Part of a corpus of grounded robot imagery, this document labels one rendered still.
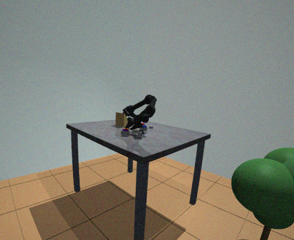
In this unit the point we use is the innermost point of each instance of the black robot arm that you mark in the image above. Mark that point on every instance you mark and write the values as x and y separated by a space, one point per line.
147 113

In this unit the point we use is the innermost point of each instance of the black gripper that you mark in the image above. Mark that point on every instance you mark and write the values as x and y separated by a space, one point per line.
135 123

